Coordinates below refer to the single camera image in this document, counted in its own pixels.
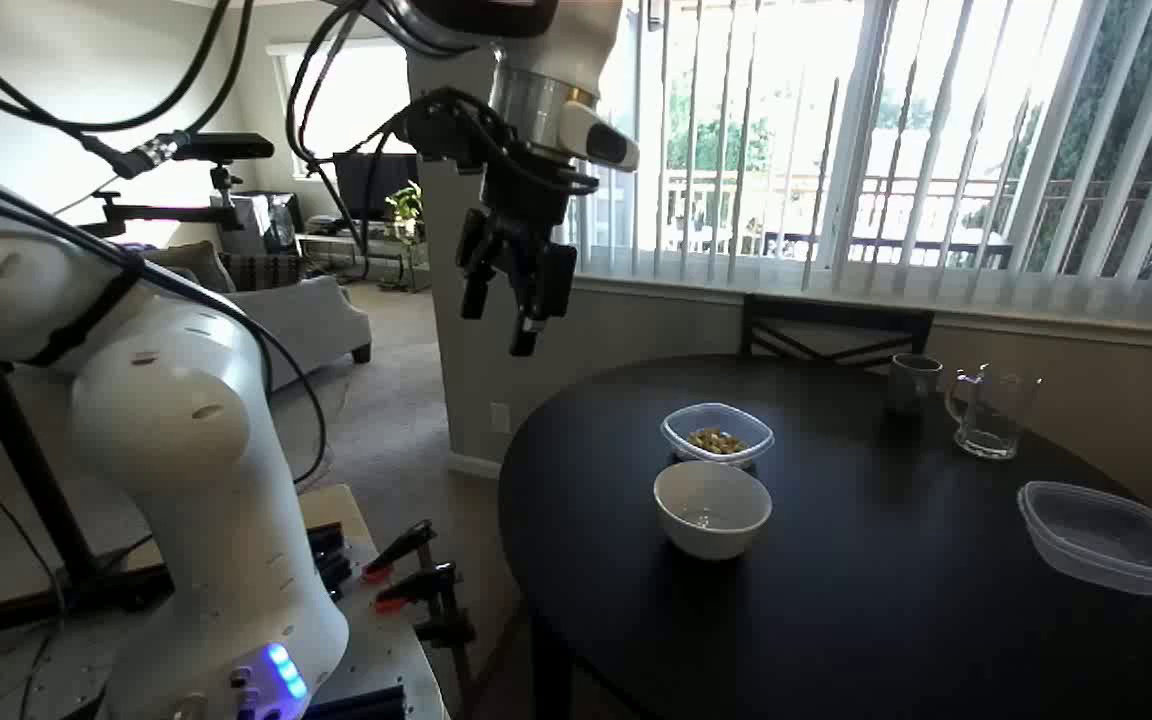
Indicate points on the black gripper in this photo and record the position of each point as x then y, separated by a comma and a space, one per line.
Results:
526, 185

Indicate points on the clear plastic container with contents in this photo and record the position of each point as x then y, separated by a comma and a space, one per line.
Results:
717, 435

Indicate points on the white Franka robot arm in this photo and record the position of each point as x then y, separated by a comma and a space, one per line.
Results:
190, 441

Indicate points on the white ceramic bowl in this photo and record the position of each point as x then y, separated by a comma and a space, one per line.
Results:
711, 511

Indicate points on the green house plant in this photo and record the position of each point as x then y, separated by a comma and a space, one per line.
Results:
405, 214

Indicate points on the grey sofa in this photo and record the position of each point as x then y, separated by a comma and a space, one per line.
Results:
296, 308

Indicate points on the black blocks on board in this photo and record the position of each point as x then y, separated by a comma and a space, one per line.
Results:
331, 555

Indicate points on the black chair back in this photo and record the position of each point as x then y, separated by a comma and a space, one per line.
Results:
839, 330

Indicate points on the light robot mounting board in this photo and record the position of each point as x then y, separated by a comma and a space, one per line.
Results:
376, 642

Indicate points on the dark grey cup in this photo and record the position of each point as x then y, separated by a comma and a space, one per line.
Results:
915, 384

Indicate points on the white vertical window blinds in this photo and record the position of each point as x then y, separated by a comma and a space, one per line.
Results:
950, 134

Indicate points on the clear glass mug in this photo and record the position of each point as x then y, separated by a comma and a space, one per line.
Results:
991, 409

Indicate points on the black tripod stand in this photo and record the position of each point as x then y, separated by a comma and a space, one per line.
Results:
16, 463

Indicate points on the black camera on stand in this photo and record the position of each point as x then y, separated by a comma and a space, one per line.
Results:
223, 146

